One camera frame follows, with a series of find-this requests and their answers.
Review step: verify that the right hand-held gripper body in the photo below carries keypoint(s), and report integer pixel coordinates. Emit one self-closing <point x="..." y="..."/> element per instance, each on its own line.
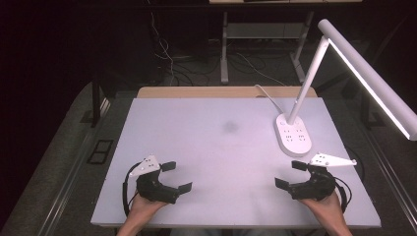
<point x="314" y="187"/>

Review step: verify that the person's left hand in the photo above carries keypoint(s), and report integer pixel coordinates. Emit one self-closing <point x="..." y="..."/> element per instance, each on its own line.
<point x="144" y="206"/>

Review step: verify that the white desk lamp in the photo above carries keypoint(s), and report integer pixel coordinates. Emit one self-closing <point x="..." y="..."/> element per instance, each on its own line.
<point x="293" y="137"/>

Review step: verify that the person's right hand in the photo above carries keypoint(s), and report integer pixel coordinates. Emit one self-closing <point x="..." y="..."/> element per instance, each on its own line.
<point x="324" y="206"/>

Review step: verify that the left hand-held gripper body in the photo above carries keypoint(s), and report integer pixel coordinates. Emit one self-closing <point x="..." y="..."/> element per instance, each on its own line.
<point x="154" y="190"/>

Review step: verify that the grey metal stand frame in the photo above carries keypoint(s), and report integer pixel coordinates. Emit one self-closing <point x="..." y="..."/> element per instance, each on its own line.
<point x="224" y="65"/>

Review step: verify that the black metal stand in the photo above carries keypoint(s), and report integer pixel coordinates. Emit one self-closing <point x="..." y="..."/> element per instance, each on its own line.
<point x="95" y="105"/>

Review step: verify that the white board mat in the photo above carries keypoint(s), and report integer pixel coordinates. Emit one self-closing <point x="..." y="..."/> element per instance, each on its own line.
<point x="223" y="157"/>

